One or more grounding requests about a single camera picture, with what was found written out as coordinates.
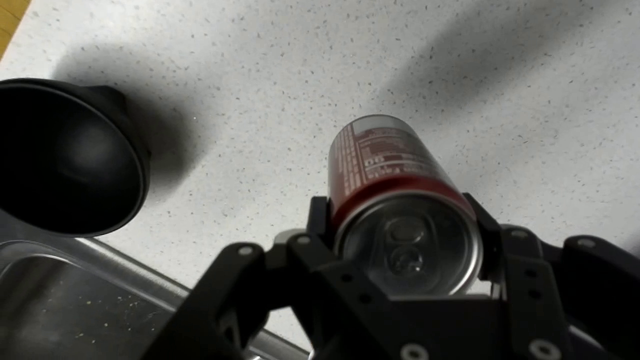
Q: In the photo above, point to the stainless steel double sink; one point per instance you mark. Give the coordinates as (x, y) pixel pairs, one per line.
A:
(76, 299)

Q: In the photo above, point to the black bowl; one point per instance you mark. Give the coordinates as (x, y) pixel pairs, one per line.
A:
(71, 157)

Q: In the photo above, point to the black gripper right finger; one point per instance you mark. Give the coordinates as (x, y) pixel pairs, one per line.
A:
(578, 301)

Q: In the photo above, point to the red soda can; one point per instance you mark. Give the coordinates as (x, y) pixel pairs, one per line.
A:
(398, 214)

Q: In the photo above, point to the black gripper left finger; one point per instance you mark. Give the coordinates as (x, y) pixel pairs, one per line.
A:
(229, 307)

